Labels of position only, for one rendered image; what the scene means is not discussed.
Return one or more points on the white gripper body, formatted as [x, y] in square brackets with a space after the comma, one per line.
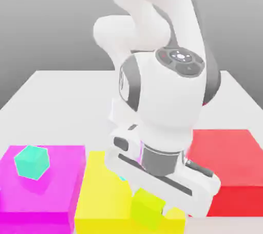
[201, 199]

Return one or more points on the small lime cube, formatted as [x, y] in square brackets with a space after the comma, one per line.
[147, 211]

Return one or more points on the large red box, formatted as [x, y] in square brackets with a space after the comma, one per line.
[232, 155]

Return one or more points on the small teal cube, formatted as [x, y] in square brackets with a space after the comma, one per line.
[31, 163]

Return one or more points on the small cyan cube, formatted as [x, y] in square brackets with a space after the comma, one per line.
[122, 178]

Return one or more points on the large magenta box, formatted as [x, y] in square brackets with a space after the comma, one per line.
[51, 192]

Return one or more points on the large yellow box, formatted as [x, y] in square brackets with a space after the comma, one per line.
[102, 197]

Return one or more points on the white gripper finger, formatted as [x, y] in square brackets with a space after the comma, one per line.
[167, 209]
[134, 189]

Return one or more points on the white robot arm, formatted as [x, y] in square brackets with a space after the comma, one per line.
[172, 98]

